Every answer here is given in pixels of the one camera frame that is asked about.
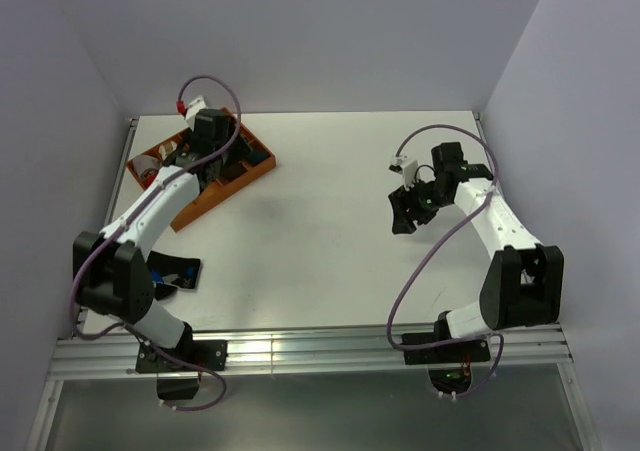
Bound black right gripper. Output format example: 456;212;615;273
389;175;451;235

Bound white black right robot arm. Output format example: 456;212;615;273
389;142;564;361

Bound grey white rolled sock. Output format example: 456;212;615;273
131;154;161;188

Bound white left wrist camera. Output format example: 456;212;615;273
176;95;208;128

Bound dark teal rolled sock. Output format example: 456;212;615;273
246;149;270;166

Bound orange wooden divider tray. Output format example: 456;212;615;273
127;108;276;231

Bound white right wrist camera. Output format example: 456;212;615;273
388;155;419;189

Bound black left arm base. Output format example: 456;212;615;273
134;340;228;402

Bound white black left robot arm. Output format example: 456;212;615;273
72;108;241;370

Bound beige brown rolled sock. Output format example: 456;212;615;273
158;141;177;160

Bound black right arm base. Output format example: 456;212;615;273
403;340;491;395

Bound aluminium frame rail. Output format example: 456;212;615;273
46;324;573;381

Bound black patterned sock pile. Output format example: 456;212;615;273
147;251;202;301

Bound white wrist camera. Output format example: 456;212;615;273
176;95;208;128
388;155;419;189

